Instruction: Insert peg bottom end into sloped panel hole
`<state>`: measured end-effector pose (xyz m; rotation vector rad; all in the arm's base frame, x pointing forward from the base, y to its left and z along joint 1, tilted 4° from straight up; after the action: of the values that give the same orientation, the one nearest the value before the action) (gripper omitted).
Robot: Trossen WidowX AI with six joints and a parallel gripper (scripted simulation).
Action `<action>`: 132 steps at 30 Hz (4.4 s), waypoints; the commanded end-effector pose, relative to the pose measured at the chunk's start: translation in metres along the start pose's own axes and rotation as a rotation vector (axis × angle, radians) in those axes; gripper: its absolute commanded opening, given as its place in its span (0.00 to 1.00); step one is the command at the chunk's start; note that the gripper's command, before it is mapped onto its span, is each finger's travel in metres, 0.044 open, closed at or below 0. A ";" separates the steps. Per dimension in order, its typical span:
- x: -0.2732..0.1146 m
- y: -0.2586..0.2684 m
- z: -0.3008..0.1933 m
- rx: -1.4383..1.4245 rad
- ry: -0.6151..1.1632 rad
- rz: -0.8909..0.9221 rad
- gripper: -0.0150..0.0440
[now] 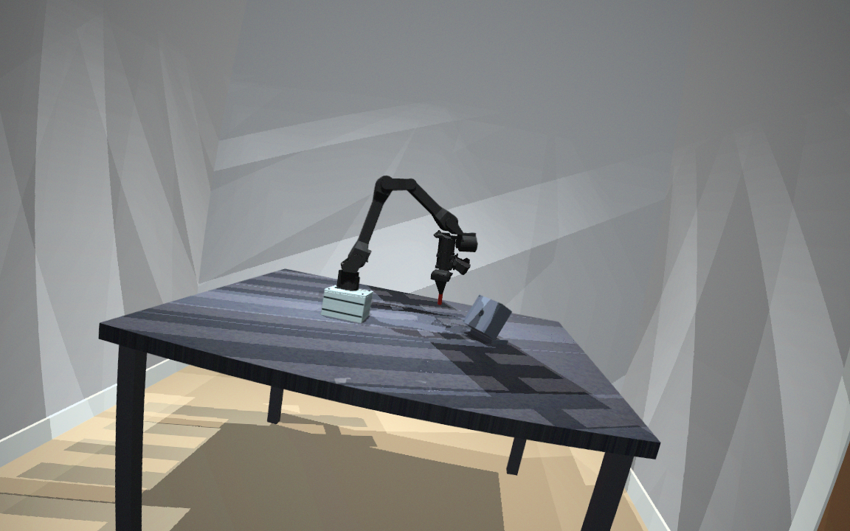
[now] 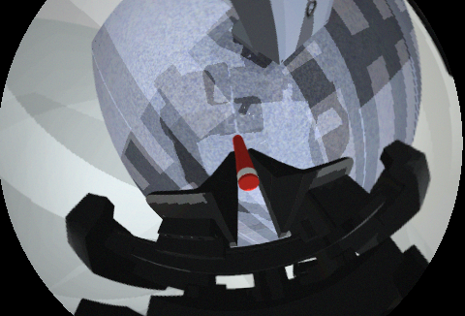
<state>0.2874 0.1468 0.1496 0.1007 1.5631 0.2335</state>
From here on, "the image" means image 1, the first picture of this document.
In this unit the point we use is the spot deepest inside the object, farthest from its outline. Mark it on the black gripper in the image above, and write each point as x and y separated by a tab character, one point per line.
442	274

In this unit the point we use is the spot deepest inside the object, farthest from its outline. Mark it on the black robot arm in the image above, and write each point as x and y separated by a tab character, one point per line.
348	277

